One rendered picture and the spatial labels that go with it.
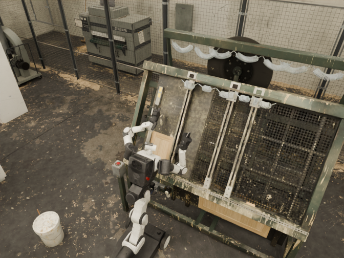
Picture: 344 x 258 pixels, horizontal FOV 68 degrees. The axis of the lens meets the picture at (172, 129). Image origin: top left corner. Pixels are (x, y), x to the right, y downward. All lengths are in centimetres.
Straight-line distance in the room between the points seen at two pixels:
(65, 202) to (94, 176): 59
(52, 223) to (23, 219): 78
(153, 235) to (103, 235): 72
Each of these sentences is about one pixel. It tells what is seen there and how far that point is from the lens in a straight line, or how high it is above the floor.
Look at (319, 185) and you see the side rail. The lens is 280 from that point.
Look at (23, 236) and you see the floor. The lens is 411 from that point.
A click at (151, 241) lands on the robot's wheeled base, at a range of 341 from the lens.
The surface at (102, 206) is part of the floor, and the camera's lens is 401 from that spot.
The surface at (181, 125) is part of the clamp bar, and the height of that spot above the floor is 143.
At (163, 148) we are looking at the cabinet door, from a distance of 309.
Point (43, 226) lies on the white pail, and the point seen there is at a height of 36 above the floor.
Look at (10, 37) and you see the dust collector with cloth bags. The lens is 785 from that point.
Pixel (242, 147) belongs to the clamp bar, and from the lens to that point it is 277.
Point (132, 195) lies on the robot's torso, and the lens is 266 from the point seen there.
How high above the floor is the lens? 315
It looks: 37 degrees down
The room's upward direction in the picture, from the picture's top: straight up
